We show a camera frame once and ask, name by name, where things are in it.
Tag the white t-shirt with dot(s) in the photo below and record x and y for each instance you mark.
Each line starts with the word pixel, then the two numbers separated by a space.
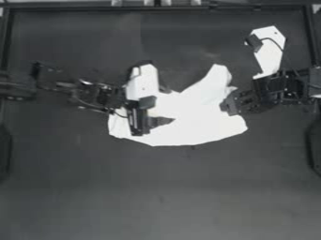
pixel 195 125

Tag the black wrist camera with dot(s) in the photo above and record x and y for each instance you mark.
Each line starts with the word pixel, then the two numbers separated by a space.
pixel 147 102
pixel 253 43

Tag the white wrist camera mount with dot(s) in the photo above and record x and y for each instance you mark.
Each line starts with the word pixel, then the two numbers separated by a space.
pixel 269 53
pixel 144 81

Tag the grey metal bracket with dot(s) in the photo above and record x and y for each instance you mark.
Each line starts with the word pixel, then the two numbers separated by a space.
pixel 166 2
pixel 115 2
pixel 148 2

